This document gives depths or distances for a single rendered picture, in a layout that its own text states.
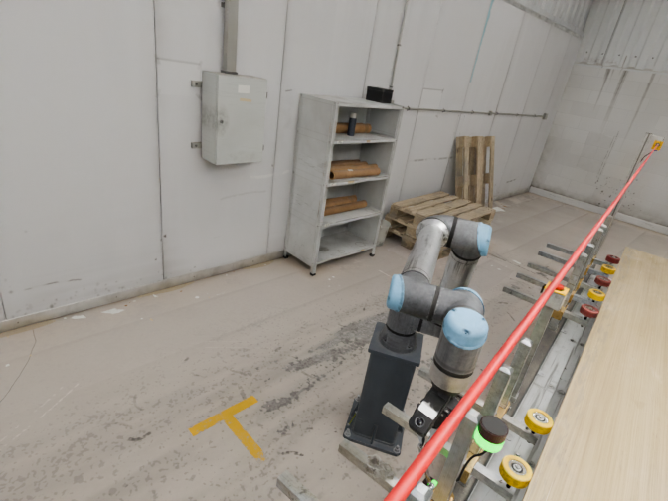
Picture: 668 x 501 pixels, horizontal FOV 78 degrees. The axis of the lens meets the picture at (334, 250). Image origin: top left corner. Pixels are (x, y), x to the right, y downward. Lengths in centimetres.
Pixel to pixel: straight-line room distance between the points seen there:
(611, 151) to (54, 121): 825
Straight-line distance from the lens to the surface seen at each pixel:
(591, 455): 154
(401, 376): 213
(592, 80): 910
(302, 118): 367
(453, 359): 93
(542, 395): 216
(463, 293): 104
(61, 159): 297
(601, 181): 901
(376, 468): 125
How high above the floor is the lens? 183
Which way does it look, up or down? 25 degrees down
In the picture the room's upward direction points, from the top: 9 degrees clockwise
